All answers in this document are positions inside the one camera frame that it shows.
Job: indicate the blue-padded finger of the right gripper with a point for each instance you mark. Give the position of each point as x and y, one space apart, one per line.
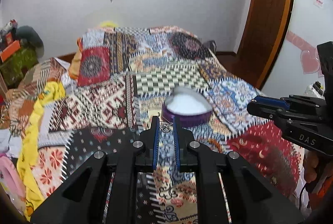
266 107

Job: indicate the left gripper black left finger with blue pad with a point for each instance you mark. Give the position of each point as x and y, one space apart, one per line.
103 188

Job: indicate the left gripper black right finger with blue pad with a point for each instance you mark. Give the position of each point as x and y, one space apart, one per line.
228 188

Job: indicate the silver chain jewelry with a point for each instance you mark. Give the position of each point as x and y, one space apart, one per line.
166 123

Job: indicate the purple heart-shaped jewelry box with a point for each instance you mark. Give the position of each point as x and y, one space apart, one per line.
189 106

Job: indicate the person's right hand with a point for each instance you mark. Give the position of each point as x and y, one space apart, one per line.
310 163

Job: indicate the yellow cloth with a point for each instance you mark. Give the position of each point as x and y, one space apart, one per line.
29 152

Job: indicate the dark grey backpack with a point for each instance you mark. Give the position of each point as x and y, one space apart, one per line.
211 45

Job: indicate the white wardrobe sliding door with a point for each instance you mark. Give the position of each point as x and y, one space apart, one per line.
297 65

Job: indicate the colourful patchwork bedspread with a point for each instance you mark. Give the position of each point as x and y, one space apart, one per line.
119 81

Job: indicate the striped beige blanket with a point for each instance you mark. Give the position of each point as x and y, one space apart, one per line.
19 102

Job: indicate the brown wooden door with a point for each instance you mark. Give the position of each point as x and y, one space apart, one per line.
262 39

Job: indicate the yellow round object behind bed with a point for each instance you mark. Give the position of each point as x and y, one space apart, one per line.
108 24

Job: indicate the orange box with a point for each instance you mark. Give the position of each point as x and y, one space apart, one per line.
10 50

